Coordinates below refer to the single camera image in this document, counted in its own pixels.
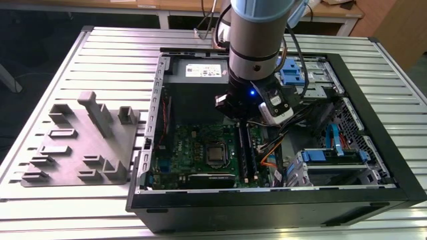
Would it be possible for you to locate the green motherboard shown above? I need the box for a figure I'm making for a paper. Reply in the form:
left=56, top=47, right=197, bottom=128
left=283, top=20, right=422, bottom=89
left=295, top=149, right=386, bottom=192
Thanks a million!
left=145, top=122, right=277, bottom=190

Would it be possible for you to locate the black graphics card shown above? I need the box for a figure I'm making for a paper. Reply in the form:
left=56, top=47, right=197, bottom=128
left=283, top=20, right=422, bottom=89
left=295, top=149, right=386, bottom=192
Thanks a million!
left=185, top=172, right=236, bottom=190

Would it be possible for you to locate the black cable bundle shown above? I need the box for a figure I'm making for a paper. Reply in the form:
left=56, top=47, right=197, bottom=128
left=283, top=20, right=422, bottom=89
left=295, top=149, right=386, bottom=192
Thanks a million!
left=259, top=102, right=331, bottom=151

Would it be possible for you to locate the grey power supply unit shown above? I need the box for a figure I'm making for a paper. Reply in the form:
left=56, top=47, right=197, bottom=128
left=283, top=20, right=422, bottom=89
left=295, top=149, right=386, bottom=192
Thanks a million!
left=163, top=59, right=231, bottom=125

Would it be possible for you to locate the silver drive cage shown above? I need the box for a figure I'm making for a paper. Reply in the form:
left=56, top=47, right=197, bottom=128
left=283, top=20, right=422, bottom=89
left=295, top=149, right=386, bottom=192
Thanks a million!
left=276, top=57, right=344, bottom=113

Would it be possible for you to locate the grey chair base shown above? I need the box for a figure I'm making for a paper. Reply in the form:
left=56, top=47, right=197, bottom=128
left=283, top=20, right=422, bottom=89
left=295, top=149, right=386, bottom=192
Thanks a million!
left=0, top=63, right=23, bottom=93

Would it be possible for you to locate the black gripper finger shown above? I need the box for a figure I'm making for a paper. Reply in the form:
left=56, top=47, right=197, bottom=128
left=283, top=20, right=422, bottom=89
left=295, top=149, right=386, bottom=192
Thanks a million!
left=213, top=94, right=251, bottom=131

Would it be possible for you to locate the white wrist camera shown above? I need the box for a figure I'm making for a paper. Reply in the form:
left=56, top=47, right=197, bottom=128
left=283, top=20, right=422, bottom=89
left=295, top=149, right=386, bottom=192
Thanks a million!
left=257, top=82, right=295, bottom=126

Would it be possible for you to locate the pale blue teach pendant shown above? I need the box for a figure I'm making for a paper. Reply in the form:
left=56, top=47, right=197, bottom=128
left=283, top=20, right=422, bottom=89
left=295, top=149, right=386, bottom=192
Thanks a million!
left=285, top=0, right=311, bottom=28

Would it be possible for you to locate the silver CPU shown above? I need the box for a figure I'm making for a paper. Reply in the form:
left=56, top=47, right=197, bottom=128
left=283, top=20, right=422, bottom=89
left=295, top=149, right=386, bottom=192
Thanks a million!
left=207, top=146, right=227, bottom=161

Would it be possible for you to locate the blue flat data cable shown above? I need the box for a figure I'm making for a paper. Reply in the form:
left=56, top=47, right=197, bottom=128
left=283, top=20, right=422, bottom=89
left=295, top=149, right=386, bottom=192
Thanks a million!
left=324, top=123, right=347, bottom=157

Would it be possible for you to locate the black camera cable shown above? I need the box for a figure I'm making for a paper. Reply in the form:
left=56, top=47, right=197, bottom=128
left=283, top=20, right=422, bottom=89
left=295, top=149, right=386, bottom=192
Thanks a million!
left=283, top=24, right=311, bottom=101

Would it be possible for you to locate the brown wooden cabinet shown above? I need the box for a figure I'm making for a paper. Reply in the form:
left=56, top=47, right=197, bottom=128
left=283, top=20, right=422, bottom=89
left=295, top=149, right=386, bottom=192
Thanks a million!
left=350, top=0, right=427, bottom=73

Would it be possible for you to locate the blue drive bay latch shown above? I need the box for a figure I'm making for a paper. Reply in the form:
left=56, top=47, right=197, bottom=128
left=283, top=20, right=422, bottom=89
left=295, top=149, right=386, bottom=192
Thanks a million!
left=276, top=57, right=309, bottom=87

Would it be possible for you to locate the wooden desk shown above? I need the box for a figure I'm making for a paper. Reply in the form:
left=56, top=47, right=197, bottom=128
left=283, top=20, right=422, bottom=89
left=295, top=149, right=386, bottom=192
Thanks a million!
left=0, top=0, right=366, bottom=37

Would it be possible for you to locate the grey parts rack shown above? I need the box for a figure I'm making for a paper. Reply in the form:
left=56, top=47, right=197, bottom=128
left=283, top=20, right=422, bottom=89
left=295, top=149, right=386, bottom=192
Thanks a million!
left=20, top=90, right=143, bottom=188

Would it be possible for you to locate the black PC case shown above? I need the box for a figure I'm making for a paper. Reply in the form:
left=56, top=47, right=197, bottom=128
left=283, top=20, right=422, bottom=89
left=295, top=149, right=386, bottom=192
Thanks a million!
left=124, top=46, right=427, bottom=235

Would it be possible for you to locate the orange wire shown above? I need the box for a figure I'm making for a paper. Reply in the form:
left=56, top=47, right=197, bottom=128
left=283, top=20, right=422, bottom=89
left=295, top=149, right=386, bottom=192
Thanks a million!
left=259, top=149, right=277, bottom=168

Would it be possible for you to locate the blue disk carrier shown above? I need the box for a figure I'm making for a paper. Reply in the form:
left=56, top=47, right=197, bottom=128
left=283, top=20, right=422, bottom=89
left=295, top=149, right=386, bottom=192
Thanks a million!
left=301, top=148, right=370, bottom=166

